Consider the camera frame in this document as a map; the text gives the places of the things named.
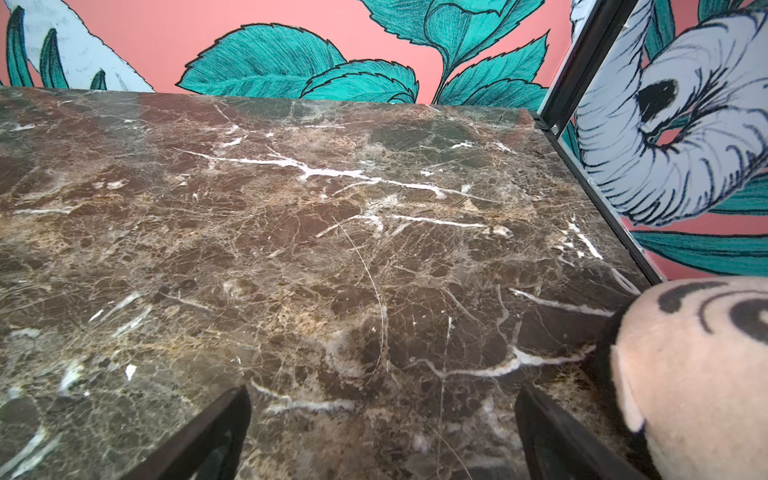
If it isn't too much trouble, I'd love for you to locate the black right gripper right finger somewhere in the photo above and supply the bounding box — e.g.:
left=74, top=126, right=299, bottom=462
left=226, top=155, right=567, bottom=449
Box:
left=515, top=384, right=644, bottom=480

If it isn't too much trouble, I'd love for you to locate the black right corner frame post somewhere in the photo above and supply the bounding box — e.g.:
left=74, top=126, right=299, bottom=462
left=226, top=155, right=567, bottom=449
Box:
left=532, top=1, right=663, bottom=285

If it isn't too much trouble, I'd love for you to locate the plush doll striped shirt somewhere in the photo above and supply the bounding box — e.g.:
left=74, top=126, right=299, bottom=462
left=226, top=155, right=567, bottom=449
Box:
left=595, top=276, right=767, bottom=479

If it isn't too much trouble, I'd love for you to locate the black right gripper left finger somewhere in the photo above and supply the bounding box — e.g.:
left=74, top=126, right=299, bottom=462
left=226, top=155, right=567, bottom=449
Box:
left=123, top=386, right=252, bottom=479

